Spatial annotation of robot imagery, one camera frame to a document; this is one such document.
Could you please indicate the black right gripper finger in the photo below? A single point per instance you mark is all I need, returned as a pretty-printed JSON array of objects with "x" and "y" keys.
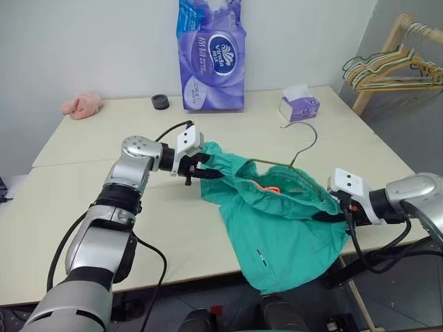
[{"x": 328, "y": 218}]

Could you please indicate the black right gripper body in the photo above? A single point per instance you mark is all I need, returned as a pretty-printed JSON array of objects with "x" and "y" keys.
[{"x": 356, "y": 216}]

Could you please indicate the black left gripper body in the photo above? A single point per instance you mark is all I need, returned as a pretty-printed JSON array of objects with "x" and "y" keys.
[{"x": 188, "y": 166}]

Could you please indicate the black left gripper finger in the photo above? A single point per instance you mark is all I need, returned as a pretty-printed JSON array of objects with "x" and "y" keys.
[{"x": 207, "y": 173}]

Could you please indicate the green shorts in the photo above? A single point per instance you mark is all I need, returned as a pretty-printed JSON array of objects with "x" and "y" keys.
[{"x": 277, "y": 235}]

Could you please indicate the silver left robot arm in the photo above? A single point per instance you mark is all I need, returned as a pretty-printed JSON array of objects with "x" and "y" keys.
[{"x": 104, "y": 214}]

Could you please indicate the pale wooden table leg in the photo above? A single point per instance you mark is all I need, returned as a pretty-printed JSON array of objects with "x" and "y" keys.
[{"x": 360, "y": 301}]

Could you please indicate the purple tissue multipack bag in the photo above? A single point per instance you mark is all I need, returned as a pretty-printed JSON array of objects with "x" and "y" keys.
[{"x": 211, "y": 69}]

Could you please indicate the dark rounded shape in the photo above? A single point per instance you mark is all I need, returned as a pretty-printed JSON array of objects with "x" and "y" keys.
[
  {"x": 204, "y": 321},
  {"x": 284, "y": 314}
]

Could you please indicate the purple tissue box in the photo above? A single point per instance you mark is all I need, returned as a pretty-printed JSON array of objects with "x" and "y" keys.
[{"x": 304, "y": 109}]

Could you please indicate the pink cloth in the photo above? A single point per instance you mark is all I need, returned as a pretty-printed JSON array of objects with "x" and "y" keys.
[{"x": 83, "y": 105}]

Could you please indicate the small red object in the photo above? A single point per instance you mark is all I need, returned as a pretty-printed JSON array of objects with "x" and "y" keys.
[{"x": 217, "y": 310}]

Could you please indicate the bundle of hangers on rack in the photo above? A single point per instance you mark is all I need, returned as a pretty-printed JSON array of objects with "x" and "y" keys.
[{"x": 346, "y": 64}]

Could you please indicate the pale wooden clothes rack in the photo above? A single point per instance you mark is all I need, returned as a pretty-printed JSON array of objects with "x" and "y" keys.
[{"x": 391, "y": 38}]

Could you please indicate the dark laptop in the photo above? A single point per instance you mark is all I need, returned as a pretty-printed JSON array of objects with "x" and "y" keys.
[{"x": 2, "y": 188}]

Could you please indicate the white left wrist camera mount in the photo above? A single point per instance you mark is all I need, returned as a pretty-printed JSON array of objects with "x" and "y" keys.
[{"x": 188, "y": 140}]

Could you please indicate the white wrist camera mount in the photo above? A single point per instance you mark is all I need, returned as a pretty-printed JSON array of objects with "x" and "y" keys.
[
  {"x": 188, "y": 140},
  {"x": 349, "y": 183}
]

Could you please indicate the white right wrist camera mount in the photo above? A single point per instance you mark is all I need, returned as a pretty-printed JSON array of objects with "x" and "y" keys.
[{"x": 349, "y": 183}]

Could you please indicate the black table bracket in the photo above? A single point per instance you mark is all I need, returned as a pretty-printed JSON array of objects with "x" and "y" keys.
[{"x": 337, "y": 276}]

